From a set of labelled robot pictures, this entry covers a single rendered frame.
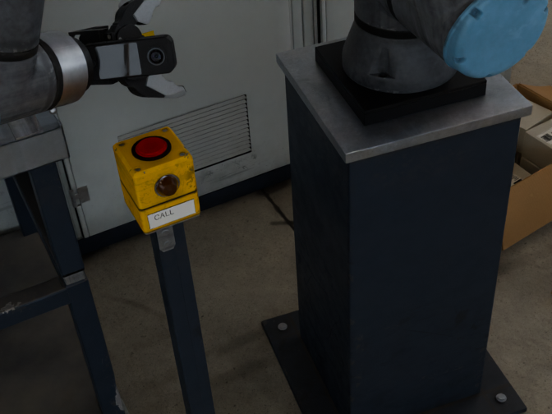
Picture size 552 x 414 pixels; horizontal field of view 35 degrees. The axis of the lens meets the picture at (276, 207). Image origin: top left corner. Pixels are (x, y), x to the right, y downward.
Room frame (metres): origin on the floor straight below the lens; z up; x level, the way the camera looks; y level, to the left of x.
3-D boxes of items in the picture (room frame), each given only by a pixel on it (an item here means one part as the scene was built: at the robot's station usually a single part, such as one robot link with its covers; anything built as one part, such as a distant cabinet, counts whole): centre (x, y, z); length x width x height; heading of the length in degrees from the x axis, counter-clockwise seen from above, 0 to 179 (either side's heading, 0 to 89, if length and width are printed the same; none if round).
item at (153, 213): (0.90, 0.15, 0.85); 0.08 x 0.08 x 0.10; 24
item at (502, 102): (1.25, -0.22, 0.74); 0.32 x 0.32 x 0.02; 16
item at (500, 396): (1.25, -0.22, 0.01); 0.44 x 0.44 x 0.02; 16
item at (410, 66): (1.26, -0.22, 0.83); 0.19 x 0.19 x 0.10
